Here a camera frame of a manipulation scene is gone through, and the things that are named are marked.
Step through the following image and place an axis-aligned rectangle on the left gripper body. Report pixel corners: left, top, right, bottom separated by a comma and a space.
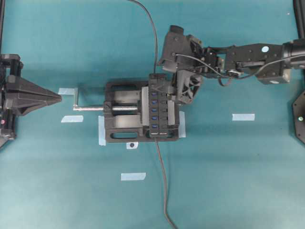
0, 54, 23, 148

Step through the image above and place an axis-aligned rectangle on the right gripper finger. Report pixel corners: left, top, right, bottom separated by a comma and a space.
152, 75, 177, 94
176, 70, 203, 104

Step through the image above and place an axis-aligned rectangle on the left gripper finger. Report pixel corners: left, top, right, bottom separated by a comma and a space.
7, 96, 61, 116
6, 75, 61, 98

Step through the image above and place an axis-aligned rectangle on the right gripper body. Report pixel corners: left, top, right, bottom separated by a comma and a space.
157, 34, 226, 78

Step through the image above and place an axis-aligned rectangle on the grey cable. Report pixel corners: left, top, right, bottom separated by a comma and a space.
154, 137, 177, 229
126, 0, 158, 74

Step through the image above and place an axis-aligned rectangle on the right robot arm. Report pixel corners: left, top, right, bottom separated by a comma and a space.
149, 32, 305, 105

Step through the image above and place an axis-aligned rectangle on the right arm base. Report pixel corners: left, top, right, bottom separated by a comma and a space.
292, 91, 305, 144

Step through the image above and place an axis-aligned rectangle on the black multi-port USB hub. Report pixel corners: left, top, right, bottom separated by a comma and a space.
149, 73, 169, 138

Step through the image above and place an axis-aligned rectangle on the blue tape near crank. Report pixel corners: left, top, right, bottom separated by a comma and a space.
58, 88, 75, 95

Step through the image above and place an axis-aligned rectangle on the blue tape vise right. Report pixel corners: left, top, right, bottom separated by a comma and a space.
178, 111, 186, 138

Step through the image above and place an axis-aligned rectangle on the blue tape vise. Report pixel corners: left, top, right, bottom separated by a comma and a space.
178, 111, 186, 138
98, 115, 106, 146

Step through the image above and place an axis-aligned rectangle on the black bench vise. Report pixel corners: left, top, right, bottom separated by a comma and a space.
103, 80, 180, 143

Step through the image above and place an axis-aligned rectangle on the blue tape left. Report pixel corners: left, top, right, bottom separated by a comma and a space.
61, 115, 83, 123

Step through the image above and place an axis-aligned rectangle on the blue tape right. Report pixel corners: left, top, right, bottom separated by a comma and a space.
232, 114, 255, 121

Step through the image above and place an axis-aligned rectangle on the taped black screw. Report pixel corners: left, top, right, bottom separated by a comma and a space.
126, 142, 139, 150

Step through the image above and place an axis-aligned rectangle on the blue tape vise left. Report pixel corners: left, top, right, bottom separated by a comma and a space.
98, 115, 106, 146

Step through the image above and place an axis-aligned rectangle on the blue tape bottom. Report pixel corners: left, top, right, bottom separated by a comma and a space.
121, 172, 146, 181

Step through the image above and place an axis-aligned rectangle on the silver vise crank handle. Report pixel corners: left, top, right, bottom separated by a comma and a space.
72, 87, 104, 112

